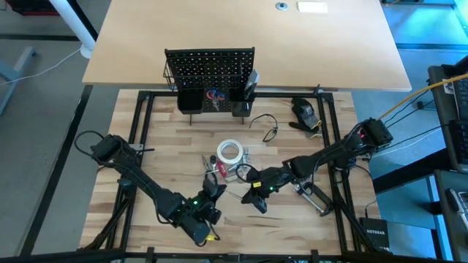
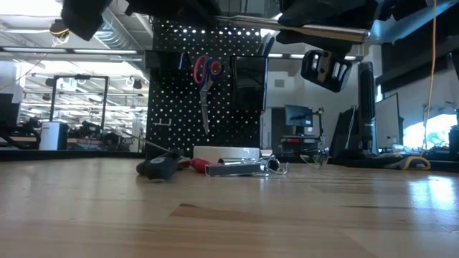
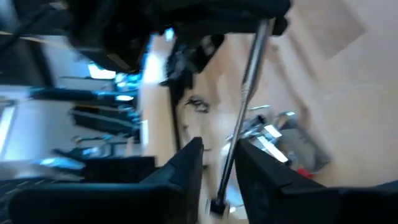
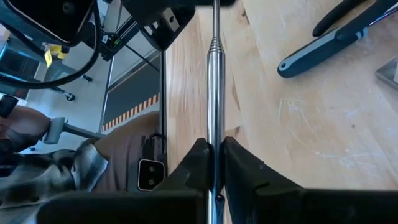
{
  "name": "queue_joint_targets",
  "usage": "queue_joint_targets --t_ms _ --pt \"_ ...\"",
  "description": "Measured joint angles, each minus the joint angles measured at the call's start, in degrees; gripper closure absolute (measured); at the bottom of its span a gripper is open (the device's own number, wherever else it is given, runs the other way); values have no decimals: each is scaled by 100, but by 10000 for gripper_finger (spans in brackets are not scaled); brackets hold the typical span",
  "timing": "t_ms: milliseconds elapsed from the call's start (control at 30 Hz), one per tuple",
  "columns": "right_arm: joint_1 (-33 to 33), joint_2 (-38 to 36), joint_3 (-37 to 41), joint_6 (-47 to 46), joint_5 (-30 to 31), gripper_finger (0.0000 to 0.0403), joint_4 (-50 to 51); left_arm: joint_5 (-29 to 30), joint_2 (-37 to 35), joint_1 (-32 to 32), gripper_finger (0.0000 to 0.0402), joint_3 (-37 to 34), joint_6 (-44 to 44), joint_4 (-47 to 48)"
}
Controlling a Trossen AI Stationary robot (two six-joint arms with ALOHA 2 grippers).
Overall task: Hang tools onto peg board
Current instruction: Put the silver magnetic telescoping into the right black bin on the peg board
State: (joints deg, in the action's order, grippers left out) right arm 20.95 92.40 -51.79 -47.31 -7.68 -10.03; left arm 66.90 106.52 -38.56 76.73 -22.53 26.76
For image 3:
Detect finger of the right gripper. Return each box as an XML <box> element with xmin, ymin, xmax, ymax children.
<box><xmin>167</xmin><ymin>0</ymin><xmax>292</xmax><ymax>35</ymax></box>

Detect long silver metal rod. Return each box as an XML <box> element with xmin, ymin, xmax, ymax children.
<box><xmin>210</xmin><ymin>17</ymin><xmax>277</xmax><ymax>218</ymax></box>

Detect chrome metal wrench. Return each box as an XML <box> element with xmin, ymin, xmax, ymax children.
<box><xmin>226</xmin><ymin>105</ymin><xmax>296</xmax><ymax>147</ymax></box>

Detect red T-handle hex key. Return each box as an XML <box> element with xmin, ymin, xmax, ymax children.
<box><xmin>295</xmin><ymin>167</ymin><xmax>315</xmax><ymax>180</ymax></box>

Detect black cable on table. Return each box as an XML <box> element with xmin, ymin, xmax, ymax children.
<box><xmin>184</xmin><ymin>95</ymin><xmax>211</xmax><ymax>113</ymax></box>

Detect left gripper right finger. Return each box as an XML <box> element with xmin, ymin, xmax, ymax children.
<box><xmin>234</xmin><ymin>138</ymin><xmax>398</xmax><ymax>224</ymax></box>

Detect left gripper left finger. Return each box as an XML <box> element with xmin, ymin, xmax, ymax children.
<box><xmin>8</xmin><ymin>136</ymin><xmax>205</xmax><ymax>224</ymax></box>

